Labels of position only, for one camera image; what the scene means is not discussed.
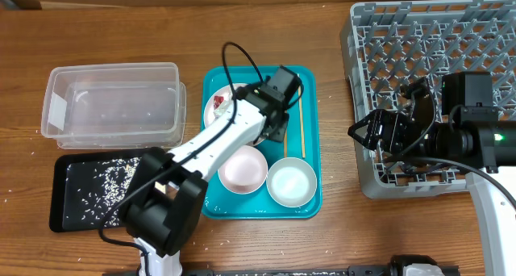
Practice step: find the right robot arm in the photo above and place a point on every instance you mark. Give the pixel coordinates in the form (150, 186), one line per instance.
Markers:
(460, 130)

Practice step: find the black rail at table edge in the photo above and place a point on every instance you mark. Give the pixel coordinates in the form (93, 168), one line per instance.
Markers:
(399, 265)

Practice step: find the teal plastic tray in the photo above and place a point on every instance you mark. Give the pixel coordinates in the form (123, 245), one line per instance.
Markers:
(221, 204)

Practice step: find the grey bowl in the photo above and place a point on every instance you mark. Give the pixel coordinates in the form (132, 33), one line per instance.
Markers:
(291, 182)

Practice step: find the small pink rice bowl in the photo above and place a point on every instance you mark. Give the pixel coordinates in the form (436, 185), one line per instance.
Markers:
(245, 171)

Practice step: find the right wooden chopstick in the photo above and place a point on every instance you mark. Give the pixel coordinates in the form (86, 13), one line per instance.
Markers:
(301, 120)

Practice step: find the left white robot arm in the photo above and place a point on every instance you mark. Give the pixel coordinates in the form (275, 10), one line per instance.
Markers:
(164, 200)

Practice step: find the red foil snack wrapper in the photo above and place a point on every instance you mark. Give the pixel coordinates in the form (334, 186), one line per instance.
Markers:
(217, 101)

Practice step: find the large pink plate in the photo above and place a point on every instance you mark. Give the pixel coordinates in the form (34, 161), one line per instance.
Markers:
(208, 116)

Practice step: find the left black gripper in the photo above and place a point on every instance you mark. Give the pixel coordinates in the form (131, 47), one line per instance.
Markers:
(278, 131)

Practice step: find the left wooden chopstick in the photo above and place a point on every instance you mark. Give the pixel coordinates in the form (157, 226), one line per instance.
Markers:
(285, 143)

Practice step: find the grey dishwasher rack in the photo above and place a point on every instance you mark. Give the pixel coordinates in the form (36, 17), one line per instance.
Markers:
(389, 44)

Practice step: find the wooden chopstick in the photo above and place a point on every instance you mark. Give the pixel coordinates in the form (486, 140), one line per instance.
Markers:
(301, 120)
(285, 143)

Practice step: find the crumpled white tissue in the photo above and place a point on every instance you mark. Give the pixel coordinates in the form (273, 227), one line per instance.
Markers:
(223, 107)

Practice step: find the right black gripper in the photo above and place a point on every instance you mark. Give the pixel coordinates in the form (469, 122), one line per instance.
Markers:
(392, 119)

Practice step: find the black tray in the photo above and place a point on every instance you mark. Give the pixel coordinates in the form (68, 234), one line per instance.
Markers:
(58, 187)

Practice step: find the clear plastic bin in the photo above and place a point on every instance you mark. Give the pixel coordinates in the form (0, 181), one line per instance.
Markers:
(125, 105)

